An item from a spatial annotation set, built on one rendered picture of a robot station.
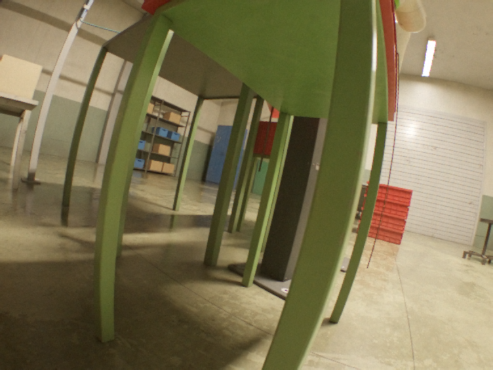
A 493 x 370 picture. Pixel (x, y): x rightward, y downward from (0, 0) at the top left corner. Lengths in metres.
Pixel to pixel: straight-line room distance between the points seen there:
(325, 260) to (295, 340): 0.07
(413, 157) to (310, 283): 6.40
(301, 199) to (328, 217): 0.69
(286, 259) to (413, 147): 5.94
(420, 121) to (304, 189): 6.13
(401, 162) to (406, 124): 1.03
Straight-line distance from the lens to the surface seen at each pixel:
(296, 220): 0.86
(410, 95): 7.16
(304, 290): 0.18
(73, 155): 1.44
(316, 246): 0.17
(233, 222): 1.53
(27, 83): 1.75
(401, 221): 3.05
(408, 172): 6.45
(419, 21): 0.83
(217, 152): 7.84
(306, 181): 0.86
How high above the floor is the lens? 0.35
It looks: 1 degrees down
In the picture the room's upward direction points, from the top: 12 degrees clockwise
